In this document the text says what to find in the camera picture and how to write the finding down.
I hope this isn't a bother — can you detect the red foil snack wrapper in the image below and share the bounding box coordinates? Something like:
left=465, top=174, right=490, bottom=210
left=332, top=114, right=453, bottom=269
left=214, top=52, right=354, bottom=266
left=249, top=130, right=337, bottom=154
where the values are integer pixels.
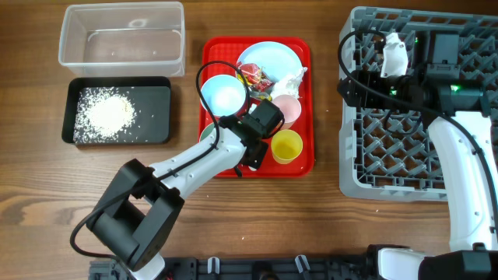
left=236, top=61, right=274, bottom=101

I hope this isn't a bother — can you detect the white tissue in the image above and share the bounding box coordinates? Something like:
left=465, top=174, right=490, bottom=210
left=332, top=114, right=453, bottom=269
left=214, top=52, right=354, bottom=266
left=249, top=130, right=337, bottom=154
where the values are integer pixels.
left=270, top=67, right=308, bottom=100

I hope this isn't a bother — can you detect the light blue bowl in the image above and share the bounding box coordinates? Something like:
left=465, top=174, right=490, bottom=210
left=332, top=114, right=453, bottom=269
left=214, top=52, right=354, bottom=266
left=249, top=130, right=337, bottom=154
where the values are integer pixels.
left=201, top=75, right=246, bottom=117

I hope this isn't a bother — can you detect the mint green bowl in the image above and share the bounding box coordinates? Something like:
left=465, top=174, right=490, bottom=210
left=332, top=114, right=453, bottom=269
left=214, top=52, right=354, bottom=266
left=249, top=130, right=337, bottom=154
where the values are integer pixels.
left=198, top=123, right=215, bottom=142

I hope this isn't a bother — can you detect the white rice pile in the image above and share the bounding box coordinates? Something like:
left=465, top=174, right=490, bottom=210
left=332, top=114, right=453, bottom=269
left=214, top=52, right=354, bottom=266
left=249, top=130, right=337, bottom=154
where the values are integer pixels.
left=73, top=86, right=137, bottom=144

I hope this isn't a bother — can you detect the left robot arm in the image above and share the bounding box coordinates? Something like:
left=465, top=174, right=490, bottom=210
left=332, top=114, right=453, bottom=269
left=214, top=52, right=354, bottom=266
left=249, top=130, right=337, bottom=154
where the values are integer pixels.
left=86, top=100, right=284, bottom=279

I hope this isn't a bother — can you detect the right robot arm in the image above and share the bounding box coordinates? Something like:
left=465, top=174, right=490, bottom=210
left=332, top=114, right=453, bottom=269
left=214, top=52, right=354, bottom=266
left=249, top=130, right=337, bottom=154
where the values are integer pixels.
left=338, top=31, right=497, bottom=279

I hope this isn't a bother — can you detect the grey dishwasher rack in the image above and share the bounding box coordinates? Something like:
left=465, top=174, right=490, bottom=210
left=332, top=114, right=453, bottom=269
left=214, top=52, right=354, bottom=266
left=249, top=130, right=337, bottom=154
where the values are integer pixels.
left=339, top=6, right=497, bottom=201

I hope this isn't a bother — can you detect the pink plastic cup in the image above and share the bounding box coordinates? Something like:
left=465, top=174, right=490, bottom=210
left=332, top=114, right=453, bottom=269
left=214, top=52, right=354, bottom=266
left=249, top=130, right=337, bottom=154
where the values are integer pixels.
left=272, top=95, right=302, bottom=129

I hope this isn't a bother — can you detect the yellow plastic cup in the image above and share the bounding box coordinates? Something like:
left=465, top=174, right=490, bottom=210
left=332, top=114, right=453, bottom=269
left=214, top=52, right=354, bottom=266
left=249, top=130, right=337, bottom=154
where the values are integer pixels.
left=270, top=129, right=303, bottom=164

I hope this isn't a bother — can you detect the red serving tray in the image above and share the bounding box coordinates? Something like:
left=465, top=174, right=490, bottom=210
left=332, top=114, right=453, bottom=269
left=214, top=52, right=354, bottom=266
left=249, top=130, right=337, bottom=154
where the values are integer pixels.
left=202, top=37, right=315, bottom=179

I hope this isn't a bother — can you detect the light blue plate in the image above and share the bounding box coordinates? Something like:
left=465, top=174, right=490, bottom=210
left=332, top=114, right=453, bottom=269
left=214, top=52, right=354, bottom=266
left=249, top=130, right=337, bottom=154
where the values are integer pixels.
left=237, top=41, right=303, bottom=82

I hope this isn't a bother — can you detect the black plastic tray bin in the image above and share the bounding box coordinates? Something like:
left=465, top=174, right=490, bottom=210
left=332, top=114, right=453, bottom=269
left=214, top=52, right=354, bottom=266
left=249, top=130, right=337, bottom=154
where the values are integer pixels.
left=61, top=76, right=172, bottom=146

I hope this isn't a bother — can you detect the clear plastic bin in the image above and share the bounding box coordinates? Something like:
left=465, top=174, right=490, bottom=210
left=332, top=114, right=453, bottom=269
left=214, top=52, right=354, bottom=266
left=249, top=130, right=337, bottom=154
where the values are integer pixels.
left=58, top=2, right=186, bottom=77

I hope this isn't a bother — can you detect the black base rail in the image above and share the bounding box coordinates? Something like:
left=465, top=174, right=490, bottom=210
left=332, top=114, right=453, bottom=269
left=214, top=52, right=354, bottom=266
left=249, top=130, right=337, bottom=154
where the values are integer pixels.
left=88, top=254, right=374, bottom=280

